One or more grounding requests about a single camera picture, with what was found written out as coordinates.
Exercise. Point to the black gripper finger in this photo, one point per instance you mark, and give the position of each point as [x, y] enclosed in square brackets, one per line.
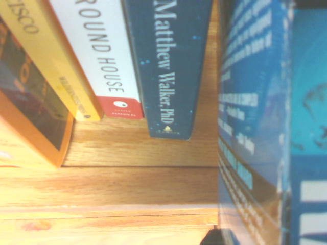
[212, 238]

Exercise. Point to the blue paperback book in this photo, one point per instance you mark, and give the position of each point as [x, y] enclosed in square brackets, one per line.
[255, 102]

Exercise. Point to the wooden bookshelf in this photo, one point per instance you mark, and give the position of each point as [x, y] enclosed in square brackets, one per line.
[127, 183]

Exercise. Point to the dark blue Walker book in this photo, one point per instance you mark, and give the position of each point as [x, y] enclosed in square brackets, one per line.
[173, 76]

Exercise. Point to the white Round House book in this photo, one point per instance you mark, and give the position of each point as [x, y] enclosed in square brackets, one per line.
[102, 51]

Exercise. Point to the orange edged dark book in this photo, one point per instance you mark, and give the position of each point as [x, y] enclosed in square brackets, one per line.
[33, 109]

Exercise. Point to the yellow Francisco book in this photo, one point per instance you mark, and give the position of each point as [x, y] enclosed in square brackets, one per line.
[58, 63]

